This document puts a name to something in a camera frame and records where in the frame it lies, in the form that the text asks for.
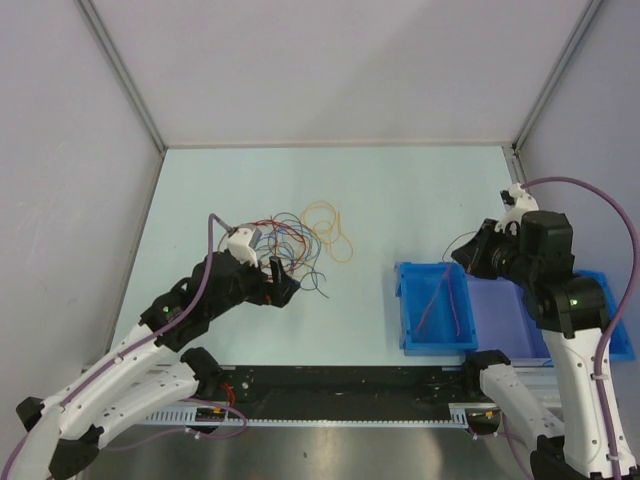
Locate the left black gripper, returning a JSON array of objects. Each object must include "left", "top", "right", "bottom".
[{"left": 207, "top": 250, "right": 299, "bottom": 319}]

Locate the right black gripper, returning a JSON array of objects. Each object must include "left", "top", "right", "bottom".
[{"left": 450, "top": 217, "right": 536, "bottom": 285}]

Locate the red wire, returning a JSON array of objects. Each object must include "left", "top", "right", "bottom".
[
  {"left": 239, "top": 217, "right": 309, "bottom": 281},
  {"left": 412, "top": 229, "right": 479, "bottom": 341}
]

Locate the dark blue wire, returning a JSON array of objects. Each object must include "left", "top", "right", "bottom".
[{"left": 267, "top": 212, "right": 331, "bottom": 300}]

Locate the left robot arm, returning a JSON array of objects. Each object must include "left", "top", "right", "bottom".
[{"left": 1, "top": 250, "right": 300, "bottom": 479}]

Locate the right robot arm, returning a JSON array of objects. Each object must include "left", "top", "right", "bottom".
[{"left": 452, "top": 211, "right": 639, "bottom": 479}]

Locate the blue plastic bin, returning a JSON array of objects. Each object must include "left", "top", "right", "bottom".
[
  {"left": 572, "top": 269, "right": 637, "bottom": 362},
  {"left": 394, "top": 262, "right": 478, "bottom": 356}
]

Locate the purple plastic tray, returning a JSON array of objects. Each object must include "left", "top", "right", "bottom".
[{"left": 466, "top": 276, "right": 551, "bottom": 366}]

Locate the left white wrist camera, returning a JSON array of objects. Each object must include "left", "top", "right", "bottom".
[{"left": 227, "top": 224, "right": 262, "bottom": 267}]

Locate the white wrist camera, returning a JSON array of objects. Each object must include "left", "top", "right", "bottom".
[
  {"left": 494, "top": 183, "right": 539, "bottom": 233},
  {"left": 227, "top": 224, "right": 262, "bottom": 267}
]

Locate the light blue wire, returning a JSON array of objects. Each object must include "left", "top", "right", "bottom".
[{"left": 264, "top": 222, "right": 331, "bottom": 271}]

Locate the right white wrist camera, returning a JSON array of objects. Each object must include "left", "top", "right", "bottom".
[{"left": 494, "top": 183, "right": 539, "bottom": 233}]

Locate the orange wire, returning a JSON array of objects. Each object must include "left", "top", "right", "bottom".
[{"left": 301, "top": 200, "right": 355, "bottom": 265}]

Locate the slotted cable duct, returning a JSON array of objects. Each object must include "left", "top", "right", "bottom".
[{"left": 137, "top": 403, "right": 468, "bottom": 429}]

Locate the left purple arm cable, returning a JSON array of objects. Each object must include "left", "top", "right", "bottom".
[{"left": 0, "top": 213, "right": 249, "bottom": 480}]

